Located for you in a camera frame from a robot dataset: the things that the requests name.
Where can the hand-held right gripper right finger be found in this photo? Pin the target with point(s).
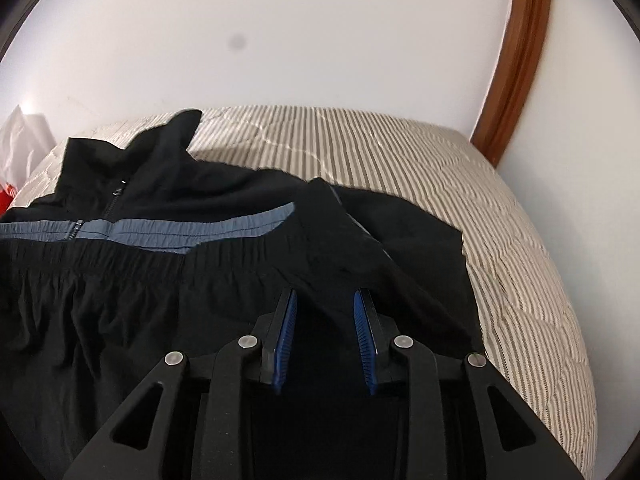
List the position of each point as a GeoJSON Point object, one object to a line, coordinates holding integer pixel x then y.
{"type": "Point", "coordinates": [364, 340]}

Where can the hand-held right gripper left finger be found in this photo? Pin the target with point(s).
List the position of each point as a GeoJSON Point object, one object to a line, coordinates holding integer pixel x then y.
{"type": "Point", "coordinates": [285, 340]}

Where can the black white blue jacket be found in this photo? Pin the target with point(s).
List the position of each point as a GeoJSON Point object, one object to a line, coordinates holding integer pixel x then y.
{"type": "Point", "coordinates": [150, 310]}

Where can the striped quilted mattress cover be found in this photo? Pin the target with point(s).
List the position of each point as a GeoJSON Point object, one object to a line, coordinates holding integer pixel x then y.
{"type": "Point", "coordinates": [450, 185]}

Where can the red paper shopping bag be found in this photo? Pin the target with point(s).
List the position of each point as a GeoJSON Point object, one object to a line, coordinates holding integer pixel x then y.
{"type": "Point", "coordinates": [6, 197]}

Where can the white plastic bag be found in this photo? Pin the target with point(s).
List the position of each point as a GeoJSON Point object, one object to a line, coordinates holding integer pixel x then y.
{"type": "Point", "coordinates": [22, 145]}

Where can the brown wooden door frame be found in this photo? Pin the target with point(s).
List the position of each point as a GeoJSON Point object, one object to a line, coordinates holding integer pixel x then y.
{"type": "Point", "coordinates": [520, 60]}

